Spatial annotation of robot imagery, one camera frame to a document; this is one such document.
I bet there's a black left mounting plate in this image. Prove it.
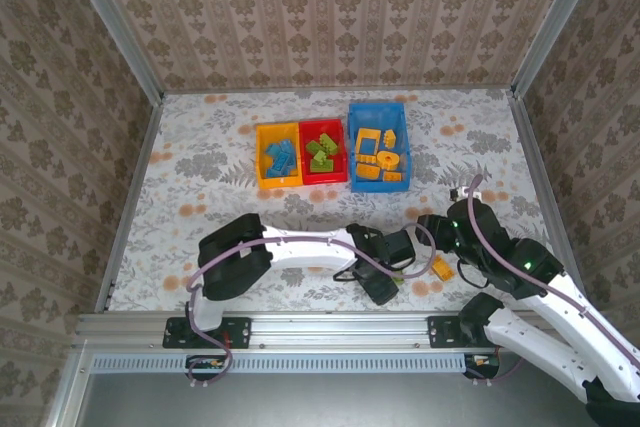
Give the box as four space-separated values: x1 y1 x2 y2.
163 315 252 350

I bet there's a thin black right gripper cable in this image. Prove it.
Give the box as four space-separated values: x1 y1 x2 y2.
458 260 490 289

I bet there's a small controller board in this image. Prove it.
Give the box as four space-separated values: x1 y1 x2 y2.
185 354 227 382
463 352 502 381

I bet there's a red plastic bin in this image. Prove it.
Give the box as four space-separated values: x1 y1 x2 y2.
298 119 350 186

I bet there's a blue plastic bin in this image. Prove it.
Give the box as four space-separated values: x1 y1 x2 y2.
347 100 412 194

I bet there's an aluminium back frame rail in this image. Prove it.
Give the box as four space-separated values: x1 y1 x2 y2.
160 86 514 95

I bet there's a small right controller board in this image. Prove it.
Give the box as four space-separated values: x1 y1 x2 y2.
463 352 502 381

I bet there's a yellow plastic bin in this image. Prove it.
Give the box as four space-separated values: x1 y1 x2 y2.
254 121 305 191

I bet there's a grey metal panel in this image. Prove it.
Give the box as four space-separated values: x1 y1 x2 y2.
74 371 596 427

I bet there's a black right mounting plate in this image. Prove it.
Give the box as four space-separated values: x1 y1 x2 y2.
426 315 501 350

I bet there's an aluminium side frame rail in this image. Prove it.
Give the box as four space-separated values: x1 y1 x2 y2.
94 94 165 312
507 91 571 273

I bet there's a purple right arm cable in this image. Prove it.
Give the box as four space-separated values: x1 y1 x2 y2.
466 174 640 384

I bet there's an aluminium frame post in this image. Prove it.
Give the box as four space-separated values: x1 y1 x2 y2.
510 0 610 98
58 0 165 101

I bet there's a yellow lego window frame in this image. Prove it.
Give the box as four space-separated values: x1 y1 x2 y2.
355 127 382 156

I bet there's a small left controller board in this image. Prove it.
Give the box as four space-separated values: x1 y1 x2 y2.
185 354 227 382

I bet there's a black mounting plate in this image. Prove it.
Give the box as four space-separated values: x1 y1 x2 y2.
426 315 501 350
163 315 252 350

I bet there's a white slotted cable duct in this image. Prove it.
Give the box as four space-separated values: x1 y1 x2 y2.
89 351 469 375

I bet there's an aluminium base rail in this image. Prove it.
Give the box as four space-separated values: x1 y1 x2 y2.
74 311 566 351

